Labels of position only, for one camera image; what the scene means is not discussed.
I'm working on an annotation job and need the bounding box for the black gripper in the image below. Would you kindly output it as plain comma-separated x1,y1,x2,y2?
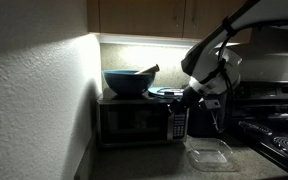
170,87,203,114

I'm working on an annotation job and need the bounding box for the microwave door with steel handle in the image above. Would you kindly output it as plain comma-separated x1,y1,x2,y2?
97,101,176,145

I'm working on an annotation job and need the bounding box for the black steel microwave body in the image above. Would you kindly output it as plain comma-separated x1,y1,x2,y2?
96,91,190,148

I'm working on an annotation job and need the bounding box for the light blue plate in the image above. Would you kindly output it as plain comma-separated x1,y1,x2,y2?
147,86,185,99

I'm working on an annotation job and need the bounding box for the wooden pestle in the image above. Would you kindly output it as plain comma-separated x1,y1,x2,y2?
134,63,161,75

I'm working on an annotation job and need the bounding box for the clear glass container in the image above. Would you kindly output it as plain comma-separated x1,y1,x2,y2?
185,136,235,170

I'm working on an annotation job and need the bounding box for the blue bowl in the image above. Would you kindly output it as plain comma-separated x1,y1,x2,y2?
102,69,157,98

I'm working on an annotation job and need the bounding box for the under-cabinet light strip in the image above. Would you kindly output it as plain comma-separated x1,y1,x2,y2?
98,33,242,50

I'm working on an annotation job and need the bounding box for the black electric stove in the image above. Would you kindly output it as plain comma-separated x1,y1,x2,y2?
230,79,288,178

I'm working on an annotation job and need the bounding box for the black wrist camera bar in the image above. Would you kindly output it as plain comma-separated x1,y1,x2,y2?
198,98,223,111

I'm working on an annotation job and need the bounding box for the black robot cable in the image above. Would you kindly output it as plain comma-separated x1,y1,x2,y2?
211,16,240,134

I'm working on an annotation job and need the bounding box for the metal cabinet handle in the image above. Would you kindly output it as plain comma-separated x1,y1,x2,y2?
191,0,198,24
173,0,180,22

